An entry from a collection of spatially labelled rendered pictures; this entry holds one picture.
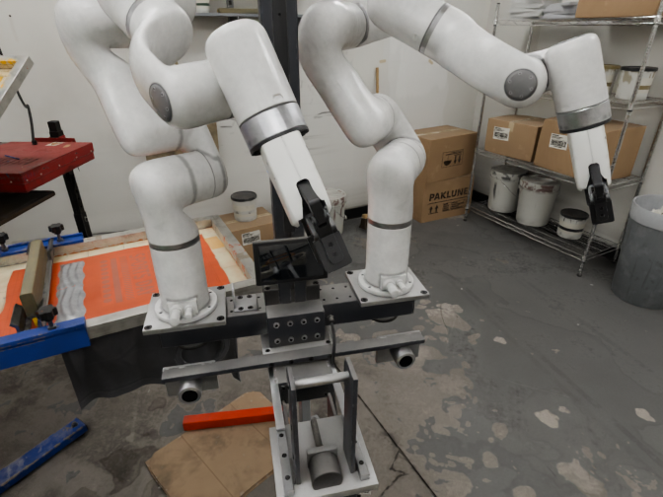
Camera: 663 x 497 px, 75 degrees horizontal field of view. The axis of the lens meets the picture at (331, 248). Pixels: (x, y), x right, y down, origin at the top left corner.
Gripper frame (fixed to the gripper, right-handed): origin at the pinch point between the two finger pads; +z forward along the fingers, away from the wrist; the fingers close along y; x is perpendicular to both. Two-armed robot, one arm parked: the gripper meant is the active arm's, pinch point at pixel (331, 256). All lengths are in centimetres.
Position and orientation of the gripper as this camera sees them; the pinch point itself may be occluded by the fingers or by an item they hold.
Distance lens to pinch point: 52.8
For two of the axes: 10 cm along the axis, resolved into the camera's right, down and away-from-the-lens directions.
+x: 9.1, -4.1, 0.9
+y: 1.3, 0.7, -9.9
